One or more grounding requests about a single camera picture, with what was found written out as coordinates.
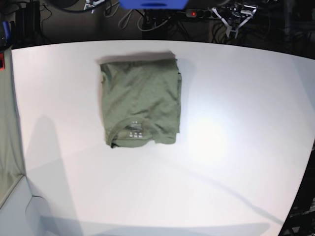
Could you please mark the blue handled tool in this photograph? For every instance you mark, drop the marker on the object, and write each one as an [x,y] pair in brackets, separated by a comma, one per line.
[7,31]

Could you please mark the black power strip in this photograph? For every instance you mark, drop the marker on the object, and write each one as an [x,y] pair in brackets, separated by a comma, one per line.
[198,14]

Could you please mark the grey curtain cloth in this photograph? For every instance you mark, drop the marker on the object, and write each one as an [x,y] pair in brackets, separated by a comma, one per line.
[12,167]

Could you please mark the blue box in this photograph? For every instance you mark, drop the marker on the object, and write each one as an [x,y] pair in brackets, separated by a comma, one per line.
[153,4]

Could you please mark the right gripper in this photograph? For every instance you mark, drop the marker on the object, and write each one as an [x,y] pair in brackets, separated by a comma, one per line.
[90,5]

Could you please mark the olive green t-shirt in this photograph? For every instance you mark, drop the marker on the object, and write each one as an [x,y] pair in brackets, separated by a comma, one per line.
[141,99]

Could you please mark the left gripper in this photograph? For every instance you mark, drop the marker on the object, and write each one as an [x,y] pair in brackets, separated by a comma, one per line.
[234,15]

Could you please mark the black case on floor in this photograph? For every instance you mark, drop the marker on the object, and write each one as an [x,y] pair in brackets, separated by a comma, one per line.
[27,21]

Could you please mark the red black clamp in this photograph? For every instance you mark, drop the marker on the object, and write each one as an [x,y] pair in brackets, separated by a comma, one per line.
[2,62]

